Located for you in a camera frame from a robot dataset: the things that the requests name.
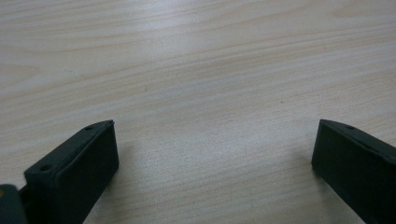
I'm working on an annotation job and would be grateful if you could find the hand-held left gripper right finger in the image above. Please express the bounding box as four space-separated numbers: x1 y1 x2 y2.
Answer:
311 119 396 224

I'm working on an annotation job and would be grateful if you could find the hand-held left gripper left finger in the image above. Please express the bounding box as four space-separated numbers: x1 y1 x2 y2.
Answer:
19 119 120 224

